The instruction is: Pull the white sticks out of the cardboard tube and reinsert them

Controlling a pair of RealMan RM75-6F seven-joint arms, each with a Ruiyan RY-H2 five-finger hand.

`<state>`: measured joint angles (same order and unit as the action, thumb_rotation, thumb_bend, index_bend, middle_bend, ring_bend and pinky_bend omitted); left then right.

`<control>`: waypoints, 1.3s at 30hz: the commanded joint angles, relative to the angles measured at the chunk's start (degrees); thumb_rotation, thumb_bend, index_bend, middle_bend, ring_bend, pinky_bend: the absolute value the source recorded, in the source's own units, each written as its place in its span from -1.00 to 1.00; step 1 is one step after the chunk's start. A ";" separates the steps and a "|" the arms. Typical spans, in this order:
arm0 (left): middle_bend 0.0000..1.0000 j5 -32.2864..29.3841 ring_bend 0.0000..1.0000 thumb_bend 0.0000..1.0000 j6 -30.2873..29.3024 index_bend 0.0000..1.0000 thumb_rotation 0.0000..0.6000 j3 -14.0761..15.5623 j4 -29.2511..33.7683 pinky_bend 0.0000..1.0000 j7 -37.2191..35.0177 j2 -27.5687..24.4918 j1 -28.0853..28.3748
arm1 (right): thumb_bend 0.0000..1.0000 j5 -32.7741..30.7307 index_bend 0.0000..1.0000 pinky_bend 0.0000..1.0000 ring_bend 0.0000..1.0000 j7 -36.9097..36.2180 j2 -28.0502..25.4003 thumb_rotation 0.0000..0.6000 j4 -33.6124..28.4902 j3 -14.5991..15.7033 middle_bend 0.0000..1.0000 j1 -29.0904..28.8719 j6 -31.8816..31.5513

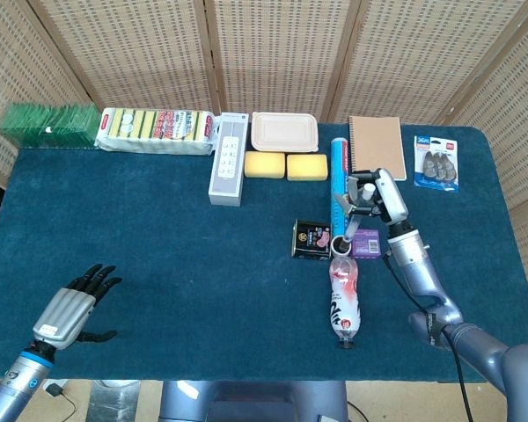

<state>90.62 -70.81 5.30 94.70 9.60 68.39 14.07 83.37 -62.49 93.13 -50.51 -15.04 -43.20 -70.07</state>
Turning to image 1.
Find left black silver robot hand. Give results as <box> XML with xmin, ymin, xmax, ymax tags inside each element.
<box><xmin>32</xmin><ymin>263</ymin><xmax>123</xmax><ymax>352</ymax></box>

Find right grey silver robot hand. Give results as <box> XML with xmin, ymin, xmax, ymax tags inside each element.
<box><xmin>333</xmin><ymin>168</ymin><xmax>410</xmax><ymax>227</ymax></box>

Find transparent test tube white cap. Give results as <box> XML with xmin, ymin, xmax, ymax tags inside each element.
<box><xmin>341</xmin><ymin>183</ymin><xmax>377</xmax><ymax>251</ymax></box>

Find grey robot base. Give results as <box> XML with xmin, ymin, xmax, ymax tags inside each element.
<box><xmin>158</xmin><ymin>380</ymin><xmax>351</xmax><ymax>422</ymax></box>

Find small grey roll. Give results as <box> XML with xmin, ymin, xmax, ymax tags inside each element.
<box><xmin>329</xmin><ymin>235</ymin><xmax>352</xmax><ymax>258</ymax></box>

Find small purple box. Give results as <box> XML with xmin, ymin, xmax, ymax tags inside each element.
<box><xmin>350</xmin><ymin>227</ymin><xmax>383</xmax><ymax>259</ymax></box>

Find blue cling film roll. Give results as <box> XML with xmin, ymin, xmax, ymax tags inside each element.
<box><xmin>329</xmin><ymin>137</ymin><xmax>356</xmax><ymax>238</ymax></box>

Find brown spiral notebook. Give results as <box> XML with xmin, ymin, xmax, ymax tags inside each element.
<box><xmin>348</xmin><ymin>114</ymin><xmax>408</xmax><ymax>182</ymax></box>

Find yellow sponge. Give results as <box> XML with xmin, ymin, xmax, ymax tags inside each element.
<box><xmin>244</xmin><ymin>151</ymin><xmax>286</xmax><ymax>179</ymax></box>
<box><xmin>286</xmin><ymin>153</ymin><xmax>329</xmax><ymax>182</ymax></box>

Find black luncheon meat can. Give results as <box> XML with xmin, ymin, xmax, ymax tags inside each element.
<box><xmin>291</xmin><ymin>218</ymin><xmax>334</xmax><ymax>260</ymax></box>

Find metallic floor stand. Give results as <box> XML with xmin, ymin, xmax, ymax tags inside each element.
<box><xmin>87</xmin><ymin>380</ymin><xmax>142</xmax><ymax>422</ymax></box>

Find plastic drink bottle red label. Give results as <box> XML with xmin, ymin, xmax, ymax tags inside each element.
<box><xmin>328</xmin><ymin>257</ymin><xmax>363</xmax><ymax>350</ymax></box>

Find beige lidded food container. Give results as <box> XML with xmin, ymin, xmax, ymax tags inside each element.
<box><xmin>250</xmin><ymin>111</ymin><xmax>320</xmax><ymax>154</ymax></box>

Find blue table mat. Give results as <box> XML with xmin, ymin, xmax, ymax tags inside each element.
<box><xmin>0</xmin><ymin>125</ymin><xmax>528</xmax><ymax>382</ymax></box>

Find white power strip box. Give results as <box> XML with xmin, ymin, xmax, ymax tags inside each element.
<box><xmin>208</xmin><ymin>112</ymin><xmax>251</xmax><ymax>207</ymax></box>

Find woven folding screen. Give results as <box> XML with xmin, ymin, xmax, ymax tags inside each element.
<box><xmin>0</xmin><ymin>0</ymin><xmax>528</xmax><ymax>397</ymax></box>

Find green packaged sheet stack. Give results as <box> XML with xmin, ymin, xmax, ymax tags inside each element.
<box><xmin>0</xmin><ymin>102</ymin><xmax>102</xmax><ymax>149</ymax></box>

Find packaged yellow sponge multipack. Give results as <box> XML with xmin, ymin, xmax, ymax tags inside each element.
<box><xmin>94</xmin><ymin>106</ymin><xmax>218</xmax><ymax>156</ymax></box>

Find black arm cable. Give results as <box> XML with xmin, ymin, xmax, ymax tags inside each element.
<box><xmin>381</xmin><ymin>251</ymin><xmax>475</xmax><ymax>422</ymax></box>

